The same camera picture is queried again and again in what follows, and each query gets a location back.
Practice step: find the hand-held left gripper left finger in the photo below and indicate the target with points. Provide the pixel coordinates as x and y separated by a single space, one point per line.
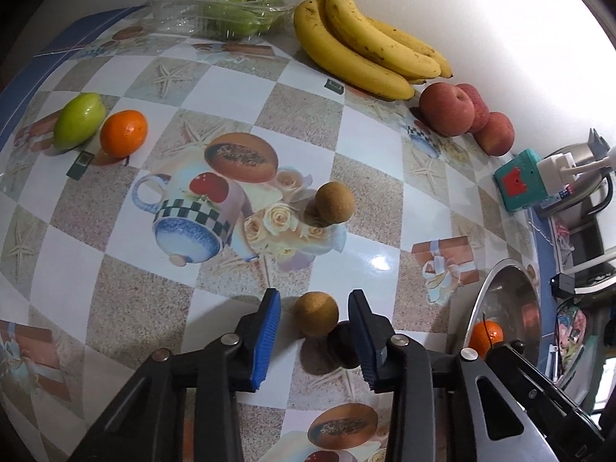
267 337

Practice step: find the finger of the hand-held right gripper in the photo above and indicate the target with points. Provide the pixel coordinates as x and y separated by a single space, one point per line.
519 370

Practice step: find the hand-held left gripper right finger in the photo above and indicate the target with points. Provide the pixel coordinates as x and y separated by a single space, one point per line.
363 341

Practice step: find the brown longan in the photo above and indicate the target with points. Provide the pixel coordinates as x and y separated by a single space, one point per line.
316 320
335 202

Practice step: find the large round metal basin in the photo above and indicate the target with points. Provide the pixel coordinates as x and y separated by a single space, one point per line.
510 293

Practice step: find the small orange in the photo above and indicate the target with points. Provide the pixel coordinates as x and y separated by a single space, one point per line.
124 132

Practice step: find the small green fruit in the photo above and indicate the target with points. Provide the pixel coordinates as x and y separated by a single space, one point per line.
77 122

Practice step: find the pink floral bag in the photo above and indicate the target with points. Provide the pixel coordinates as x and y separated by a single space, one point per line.
572 322

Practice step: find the black charger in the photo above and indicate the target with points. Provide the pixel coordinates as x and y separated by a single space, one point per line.
563 285

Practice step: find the white chair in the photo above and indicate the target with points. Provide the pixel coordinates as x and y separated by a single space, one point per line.
596 263

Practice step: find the checkered printed tablecloth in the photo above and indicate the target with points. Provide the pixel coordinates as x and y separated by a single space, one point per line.
144 260

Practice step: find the teal plastic box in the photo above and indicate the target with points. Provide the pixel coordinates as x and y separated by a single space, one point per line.
517 183

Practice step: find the stainless steel kettle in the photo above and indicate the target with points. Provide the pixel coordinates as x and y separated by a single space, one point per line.
584 188

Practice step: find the red apple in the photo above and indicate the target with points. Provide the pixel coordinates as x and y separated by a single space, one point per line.
479 106
445 108
495 134

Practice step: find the bunch of yellow bananas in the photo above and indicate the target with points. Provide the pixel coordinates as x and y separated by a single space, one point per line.
351 48

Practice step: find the cluster of green jujubes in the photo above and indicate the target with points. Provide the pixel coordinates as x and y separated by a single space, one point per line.
240 21

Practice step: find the clear plastic clamshell container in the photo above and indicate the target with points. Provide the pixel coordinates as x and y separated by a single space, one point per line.
178 14

